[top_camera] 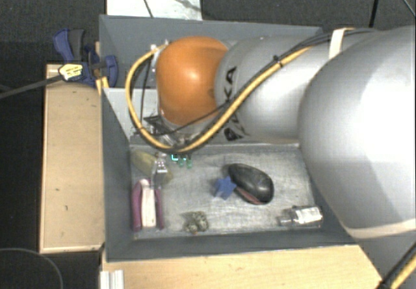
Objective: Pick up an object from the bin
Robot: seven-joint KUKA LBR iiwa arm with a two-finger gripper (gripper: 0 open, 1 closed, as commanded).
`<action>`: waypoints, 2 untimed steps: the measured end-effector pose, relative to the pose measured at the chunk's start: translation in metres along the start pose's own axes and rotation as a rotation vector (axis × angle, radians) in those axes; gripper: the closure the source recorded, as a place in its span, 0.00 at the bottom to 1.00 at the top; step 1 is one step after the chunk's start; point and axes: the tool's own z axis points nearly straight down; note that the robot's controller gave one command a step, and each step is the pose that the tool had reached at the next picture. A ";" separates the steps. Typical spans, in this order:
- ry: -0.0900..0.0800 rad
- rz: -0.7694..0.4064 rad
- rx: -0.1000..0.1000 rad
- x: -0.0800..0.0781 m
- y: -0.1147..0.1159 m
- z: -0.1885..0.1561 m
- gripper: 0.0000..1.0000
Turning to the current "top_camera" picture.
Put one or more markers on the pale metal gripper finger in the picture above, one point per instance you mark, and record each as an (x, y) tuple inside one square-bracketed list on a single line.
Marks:
[(161, 169), (161, 158)]

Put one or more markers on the yellow-green toy pickle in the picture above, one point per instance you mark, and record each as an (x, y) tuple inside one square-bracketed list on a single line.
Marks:
[(143, 161)]

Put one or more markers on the grey-green lumpy toy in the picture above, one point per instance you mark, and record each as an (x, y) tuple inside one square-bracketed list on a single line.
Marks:
[(195, 222)]

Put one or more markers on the blue star-shaped block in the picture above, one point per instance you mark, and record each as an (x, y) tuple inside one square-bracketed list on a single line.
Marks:
[(224, 187)]

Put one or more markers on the grey metal bin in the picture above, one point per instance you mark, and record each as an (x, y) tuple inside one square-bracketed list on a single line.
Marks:
[(201, 242)]

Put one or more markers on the pale wood flat board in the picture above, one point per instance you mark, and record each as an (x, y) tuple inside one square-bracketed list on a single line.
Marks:
[(73, 167)]

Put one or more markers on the black computer mouse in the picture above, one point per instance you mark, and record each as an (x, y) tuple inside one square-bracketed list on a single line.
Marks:
[(255, 183)]

